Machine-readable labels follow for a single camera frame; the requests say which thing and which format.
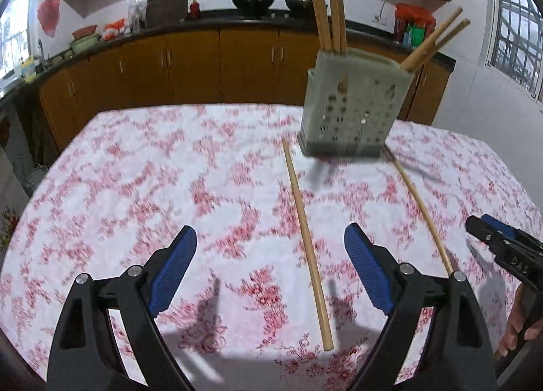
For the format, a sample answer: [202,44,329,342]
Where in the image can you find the green perforated chopstick holder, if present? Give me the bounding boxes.
[297,48,412,159]

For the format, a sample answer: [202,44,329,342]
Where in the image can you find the green basin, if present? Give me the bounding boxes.
[69,35,101,55]

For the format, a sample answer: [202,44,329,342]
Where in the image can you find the dark brown cutting board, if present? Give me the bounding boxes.
[145,0,189,29]

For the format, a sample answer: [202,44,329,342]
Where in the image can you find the red wall sticker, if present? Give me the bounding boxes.
[37,0,61,38]

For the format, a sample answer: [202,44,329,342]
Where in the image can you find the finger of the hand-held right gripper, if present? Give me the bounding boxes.
[465,216,543,286]
[481,213,543,249]

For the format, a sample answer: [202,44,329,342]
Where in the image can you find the black wok with lid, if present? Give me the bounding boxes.
[285,0,329,15]

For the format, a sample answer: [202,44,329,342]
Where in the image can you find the yellow container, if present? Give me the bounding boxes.
[21,56,38,85]

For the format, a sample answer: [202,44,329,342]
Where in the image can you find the bright side window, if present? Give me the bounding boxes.
[0,0,35,82]

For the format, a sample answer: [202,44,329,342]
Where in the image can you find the wooden kitchen base cabinets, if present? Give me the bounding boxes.
[38,28,450,154]

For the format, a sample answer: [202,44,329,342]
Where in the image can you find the clear plastic bag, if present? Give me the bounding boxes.
[127,3,147,34]

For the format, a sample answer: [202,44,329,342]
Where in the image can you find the person's right hand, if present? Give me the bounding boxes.
[498,285,529,358]

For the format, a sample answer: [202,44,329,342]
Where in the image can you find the barred window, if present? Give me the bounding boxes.
[486,0,543,103]

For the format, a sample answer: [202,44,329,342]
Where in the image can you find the red bag with bottles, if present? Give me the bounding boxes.
[394,3,437,49]

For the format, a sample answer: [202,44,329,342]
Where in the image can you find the red and white plastic bag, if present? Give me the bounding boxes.
[102,18,130,41]

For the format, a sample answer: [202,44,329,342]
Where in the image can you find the black kitchen countertop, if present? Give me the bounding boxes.
[0,9,456,103]

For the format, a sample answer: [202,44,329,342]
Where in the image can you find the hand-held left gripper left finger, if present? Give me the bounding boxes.
[46,225,198,391]

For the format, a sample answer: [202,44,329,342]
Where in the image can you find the wall power cable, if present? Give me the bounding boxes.
[373,0,393,25]

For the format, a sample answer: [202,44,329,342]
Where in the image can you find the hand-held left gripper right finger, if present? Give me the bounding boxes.
[344,222,497,391]

